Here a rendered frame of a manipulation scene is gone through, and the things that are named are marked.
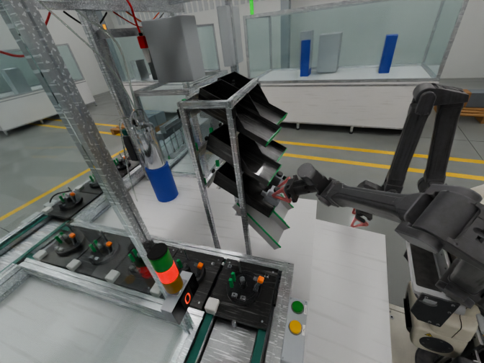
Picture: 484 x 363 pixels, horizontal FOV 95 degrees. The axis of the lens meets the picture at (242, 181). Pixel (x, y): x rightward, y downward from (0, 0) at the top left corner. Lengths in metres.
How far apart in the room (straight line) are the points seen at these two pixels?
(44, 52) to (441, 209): 0.62
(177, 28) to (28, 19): 1.36
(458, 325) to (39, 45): 1.34
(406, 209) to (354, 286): 0.73
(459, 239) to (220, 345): 0.79
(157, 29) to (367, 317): 1.93
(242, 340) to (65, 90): 0.89
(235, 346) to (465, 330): 0.81
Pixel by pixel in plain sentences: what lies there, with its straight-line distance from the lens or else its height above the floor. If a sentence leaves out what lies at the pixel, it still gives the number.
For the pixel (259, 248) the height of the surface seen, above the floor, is 0.86.
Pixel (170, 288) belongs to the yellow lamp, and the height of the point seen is 1.29.
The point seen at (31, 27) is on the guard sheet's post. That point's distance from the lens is 0.44.
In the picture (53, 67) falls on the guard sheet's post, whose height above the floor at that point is 1.82.
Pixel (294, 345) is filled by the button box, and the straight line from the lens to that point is 0.93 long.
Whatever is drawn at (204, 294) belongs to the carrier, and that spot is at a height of 0.97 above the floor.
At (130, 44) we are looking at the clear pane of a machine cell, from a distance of 6.90.
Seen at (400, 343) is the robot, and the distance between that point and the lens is 1.80.
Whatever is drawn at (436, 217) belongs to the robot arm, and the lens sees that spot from 0.46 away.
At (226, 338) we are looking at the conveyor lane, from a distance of 0.99.
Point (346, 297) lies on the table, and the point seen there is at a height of 0.86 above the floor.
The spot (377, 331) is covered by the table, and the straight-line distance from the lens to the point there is 1.12.
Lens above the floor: 1.84
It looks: 35 degrees down
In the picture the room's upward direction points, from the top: 7 degrees counter-clockwise
